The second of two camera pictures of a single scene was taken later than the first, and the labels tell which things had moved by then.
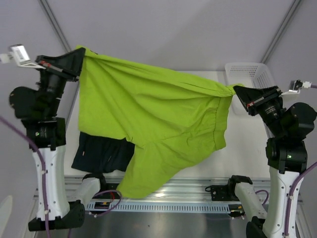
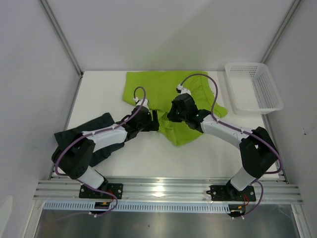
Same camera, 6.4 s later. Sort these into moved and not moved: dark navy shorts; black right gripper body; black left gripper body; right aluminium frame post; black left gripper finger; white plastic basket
Moved: black right gripper body; black left gripper finger; dark navy shorts; black left gripper body
Not moved: white plastic basket; right aluminium frame post
